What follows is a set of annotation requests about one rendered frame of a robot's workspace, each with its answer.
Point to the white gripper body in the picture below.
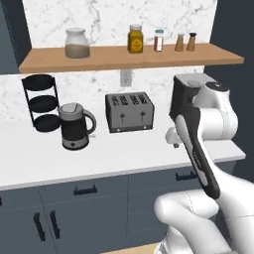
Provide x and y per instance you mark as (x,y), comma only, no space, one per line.
(171,136)

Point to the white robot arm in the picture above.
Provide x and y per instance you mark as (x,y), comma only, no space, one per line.
(215,119)

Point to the dark grey coffee machine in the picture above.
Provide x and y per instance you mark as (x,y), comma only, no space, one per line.
(181,92)

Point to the silver four-slot toaster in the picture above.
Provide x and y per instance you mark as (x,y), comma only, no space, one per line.
(130,114)

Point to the dark blue drawer front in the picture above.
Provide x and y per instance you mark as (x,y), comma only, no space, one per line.
(20,198)
(109,188)
(140,211)
(155,180)

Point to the brown shaker with white cap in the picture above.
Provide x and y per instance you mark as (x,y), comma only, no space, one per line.
(179,43)

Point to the red spice bottle, blue lid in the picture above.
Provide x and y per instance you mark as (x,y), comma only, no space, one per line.
(158,41)

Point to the brown shaker with black cap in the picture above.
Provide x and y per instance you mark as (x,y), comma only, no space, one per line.
(191,42)

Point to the black and silver electric kettle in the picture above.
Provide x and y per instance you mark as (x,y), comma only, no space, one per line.
(74,129)

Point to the yellow jar with silver lid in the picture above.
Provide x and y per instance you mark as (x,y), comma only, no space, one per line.
(135,40)

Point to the dark blue cupboard door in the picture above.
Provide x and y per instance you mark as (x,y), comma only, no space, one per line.
(16,231)
(89,225)

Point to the dark blue tall cupboard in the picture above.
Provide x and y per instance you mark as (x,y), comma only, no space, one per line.
(234,29)

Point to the glass jar with brown contents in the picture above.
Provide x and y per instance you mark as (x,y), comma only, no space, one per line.
(77,44)

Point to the white wall socket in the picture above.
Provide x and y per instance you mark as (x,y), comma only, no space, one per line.
(126,78)

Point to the wooden wall shelf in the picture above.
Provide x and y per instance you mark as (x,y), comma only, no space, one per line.
(125,58)

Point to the dark blue wall cupboard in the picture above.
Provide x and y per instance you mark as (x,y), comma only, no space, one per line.
(13,33)

